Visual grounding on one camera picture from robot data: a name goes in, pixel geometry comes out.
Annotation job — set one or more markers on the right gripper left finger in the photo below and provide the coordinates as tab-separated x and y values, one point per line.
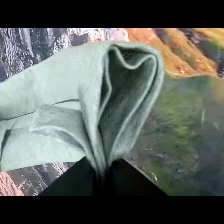
75	181

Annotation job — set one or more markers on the pale green garment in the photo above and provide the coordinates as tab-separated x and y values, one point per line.
100	106

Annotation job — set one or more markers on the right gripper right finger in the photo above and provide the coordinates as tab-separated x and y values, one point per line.
133	181

